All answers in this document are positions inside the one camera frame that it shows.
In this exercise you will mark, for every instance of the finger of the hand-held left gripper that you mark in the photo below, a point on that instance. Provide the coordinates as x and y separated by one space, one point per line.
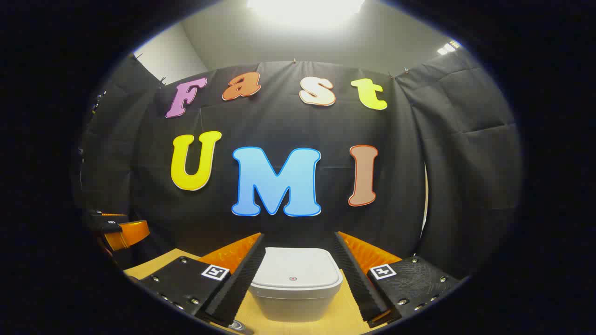
125 235

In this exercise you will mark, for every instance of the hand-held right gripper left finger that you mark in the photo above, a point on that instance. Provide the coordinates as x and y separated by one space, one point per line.
237 288

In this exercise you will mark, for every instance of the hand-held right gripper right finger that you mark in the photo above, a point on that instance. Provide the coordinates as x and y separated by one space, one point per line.
361 288

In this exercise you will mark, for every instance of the white desktop garbage bin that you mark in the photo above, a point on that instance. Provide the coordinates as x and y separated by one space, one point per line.
293 265

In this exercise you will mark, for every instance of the wooden desktop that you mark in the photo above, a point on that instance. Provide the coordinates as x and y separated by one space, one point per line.
156 264

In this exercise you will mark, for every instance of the black backdrop cloth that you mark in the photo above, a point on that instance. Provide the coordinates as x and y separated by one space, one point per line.
279 121

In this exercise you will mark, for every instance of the ceiling light panel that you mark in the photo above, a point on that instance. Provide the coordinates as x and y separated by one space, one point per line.
448 47
305 9

